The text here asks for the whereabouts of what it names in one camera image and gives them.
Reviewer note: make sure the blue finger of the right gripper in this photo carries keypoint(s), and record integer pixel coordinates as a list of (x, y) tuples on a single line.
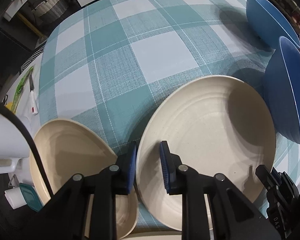
[(266, 178)]

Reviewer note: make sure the teal lid food container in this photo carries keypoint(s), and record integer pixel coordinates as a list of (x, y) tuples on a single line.
[(31, 197)]

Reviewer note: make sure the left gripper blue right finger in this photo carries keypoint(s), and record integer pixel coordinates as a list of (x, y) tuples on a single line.
[(169, 164)]

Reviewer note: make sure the teal checkered tablecloth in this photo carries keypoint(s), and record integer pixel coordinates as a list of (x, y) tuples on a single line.
[(111, 64)]

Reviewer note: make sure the woven laundry basket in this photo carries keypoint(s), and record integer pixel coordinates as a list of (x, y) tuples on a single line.
[(50, 10)]

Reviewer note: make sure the cream plate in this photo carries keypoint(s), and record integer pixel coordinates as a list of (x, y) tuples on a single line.
[(216, 124), (67, 147)]

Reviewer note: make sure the white electric kettle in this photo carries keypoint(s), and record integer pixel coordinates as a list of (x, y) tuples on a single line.
[(13, 145)]

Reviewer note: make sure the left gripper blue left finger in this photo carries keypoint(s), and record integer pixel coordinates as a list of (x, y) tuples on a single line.
[(128, 167)]

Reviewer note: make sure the white handled knife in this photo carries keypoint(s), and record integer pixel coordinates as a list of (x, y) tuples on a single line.
[(34, 108)]

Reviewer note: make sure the large blue bowl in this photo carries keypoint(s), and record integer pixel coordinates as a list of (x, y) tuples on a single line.
[(281, 83)]

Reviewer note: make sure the green packet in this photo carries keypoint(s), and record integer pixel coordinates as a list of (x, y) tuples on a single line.
[(19, 89)]

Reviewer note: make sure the light blue bowl back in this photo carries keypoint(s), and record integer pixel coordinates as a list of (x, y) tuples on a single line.
[(269, 23)]

